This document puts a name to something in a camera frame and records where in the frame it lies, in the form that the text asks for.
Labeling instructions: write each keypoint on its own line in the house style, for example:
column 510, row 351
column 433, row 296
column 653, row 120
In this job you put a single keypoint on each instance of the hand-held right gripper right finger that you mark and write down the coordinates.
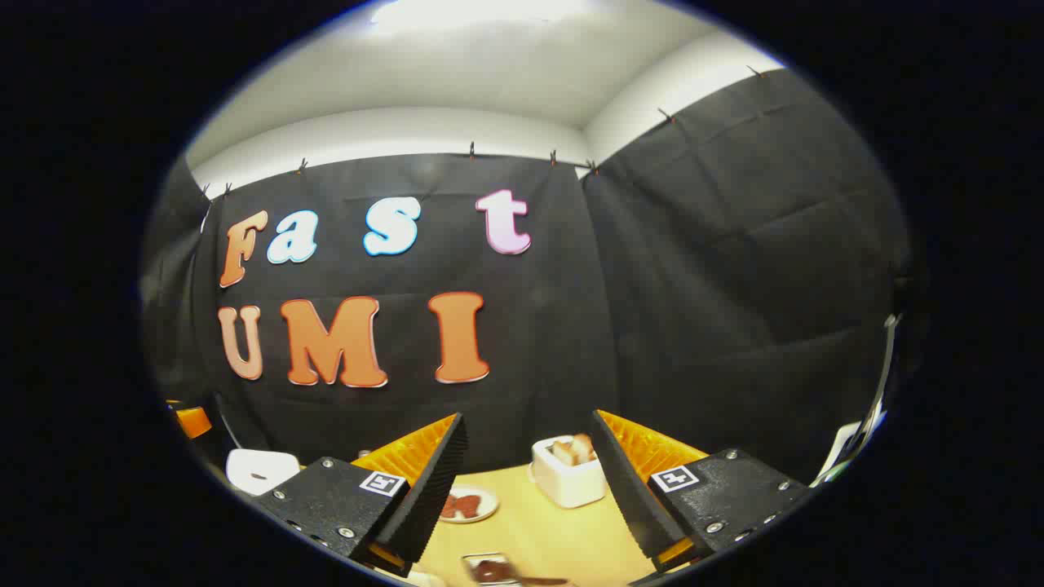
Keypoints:
column 632, row 497

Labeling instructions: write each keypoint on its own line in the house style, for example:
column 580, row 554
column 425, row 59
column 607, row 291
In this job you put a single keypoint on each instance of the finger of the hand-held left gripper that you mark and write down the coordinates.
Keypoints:
column 194, row 421

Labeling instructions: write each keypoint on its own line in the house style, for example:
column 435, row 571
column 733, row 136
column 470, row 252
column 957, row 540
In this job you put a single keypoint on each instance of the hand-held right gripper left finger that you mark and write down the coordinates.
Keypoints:
column 432, row 497

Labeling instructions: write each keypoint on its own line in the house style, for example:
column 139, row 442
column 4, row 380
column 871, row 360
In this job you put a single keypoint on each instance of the dark wooden spoon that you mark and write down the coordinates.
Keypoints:
column 491, row 571

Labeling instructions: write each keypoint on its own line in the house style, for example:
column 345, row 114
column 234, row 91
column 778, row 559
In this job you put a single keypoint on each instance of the red meat piece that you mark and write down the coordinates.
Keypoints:
column 451, row 507
column 470, row 505

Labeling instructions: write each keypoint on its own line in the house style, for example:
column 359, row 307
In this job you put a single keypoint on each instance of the white round plate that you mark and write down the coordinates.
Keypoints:
column 481, row 512

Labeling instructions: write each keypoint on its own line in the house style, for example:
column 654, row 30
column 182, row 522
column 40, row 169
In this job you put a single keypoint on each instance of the white toaster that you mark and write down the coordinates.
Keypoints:
column 571, row 487

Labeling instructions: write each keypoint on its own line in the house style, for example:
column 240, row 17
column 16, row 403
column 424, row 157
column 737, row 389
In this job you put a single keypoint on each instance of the toasted bread slice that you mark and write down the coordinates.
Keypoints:
column 583, row 447
column 563, row 452

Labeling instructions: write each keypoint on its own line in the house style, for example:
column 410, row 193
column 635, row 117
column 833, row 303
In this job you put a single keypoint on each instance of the black backdrop cloth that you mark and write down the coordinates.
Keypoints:
column 571, row 326

